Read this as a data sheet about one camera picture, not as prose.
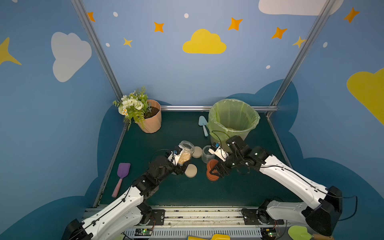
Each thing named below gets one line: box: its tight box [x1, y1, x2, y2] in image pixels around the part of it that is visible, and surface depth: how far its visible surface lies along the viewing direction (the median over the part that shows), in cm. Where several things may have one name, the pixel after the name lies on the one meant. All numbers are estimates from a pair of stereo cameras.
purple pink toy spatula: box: [112, 162, 131, 198], surface depth 92 cm
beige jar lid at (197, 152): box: [192, 146, 203, 159], surface depth 100 cm
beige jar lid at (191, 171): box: [184, 163, 198, 178], surface depth 90 cm
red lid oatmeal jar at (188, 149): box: [178, 140, 195, 165], surface depth 74 cm
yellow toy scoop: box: [187, 234, 231, 240], surface depth 70 cm
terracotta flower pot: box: [137, 99, 162, 134], surface depth 104 cm
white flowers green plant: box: [113, 86, 152, 131], surface depth 87 cm
